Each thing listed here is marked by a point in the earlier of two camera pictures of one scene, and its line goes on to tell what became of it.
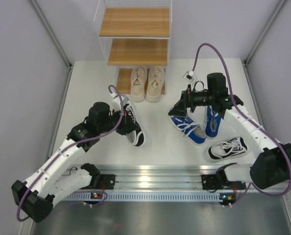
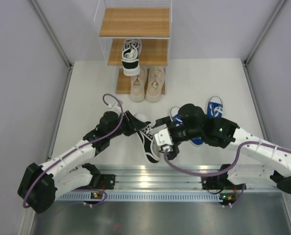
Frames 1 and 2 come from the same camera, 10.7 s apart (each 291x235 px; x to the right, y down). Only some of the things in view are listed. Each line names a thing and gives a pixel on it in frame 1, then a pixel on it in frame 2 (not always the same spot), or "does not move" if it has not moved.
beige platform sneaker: (155, 81) does not move
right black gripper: (187, 101) to (166, 121)
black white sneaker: (233, 146) to (146, 136)
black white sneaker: (129, 125) to (130, 57)
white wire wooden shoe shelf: (134, 33) does not move
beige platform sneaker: (138, 80) does not move
